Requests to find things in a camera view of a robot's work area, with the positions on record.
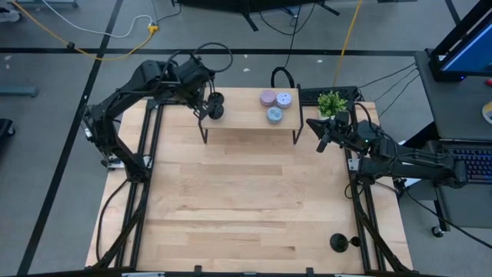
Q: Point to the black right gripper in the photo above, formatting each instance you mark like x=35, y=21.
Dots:
x=342, y=132

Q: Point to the black rail clamp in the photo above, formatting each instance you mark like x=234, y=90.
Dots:
x=198, y=269
x=309, y=270

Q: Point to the green plant in white pot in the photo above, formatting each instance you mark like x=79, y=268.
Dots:
x=331, y=104

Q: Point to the black floor equipment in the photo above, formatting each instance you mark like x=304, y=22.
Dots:
x=5, y=129

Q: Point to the black table edge rail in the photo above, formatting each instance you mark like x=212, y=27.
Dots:
x=269, y=274

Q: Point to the blue teal patterned round tin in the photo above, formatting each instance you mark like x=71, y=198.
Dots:
x=274, y=115

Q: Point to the black computer monitor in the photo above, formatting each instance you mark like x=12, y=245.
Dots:
x=469, y=54

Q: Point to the grey stand base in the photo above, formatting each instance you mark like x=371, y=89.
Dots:
x=46, y=4

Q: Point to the dark grey desk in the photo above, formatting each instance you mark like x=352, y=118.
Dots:
x=457, y=104

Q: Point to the black desk caster wheel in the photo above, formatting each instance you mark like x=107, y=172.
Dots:
x=437, y=231

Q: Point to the wooden shelf with black legs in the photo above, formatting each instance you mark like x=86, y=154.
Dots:
x=242, y=111

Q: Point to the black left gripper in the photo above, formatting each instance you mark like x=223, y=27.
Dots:
x=196, y=79

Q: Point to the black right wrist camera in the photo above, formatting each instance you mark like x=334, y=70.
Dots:
x=343, y=116

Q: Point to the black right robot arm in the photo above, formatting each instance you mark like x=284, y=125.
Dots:
x=411, y=161

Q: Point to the round yellow blue sticker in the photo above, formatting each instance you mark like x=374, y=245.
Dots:
x=488, y=112

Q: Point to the black candle stick holder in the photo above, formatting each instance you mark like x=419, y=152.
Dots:
x=216, y=112
x=339, y=242
x=216, y=97

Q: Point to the black power supply box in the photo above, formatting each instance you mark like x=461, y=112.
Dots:
x=87, y=127

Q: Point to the black power strip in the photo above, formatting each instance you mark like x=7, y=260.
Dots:
x=309, y=94

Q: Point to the black partition screen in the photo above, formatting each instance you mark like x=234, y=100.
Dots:
x=246, y=4

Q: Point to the backlit black keyboard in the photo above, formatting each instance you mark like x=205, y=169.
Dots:
x=478, y=163

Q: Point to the grey flat floor foot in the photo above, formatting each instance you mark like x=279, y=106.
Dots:
x=17, y=91

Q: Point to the pale blue round container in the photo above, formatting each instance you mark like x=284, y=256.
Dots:
x=284, y=100

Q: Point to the person's foot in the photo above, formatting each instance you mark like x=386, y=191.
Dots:
x=8, y=15

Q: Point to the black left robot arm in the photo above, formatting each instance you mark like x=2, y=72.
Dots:
x=115, y=104

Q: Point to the purple floral round tin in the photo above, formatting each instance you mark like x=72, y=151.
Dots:
x=268, y=97

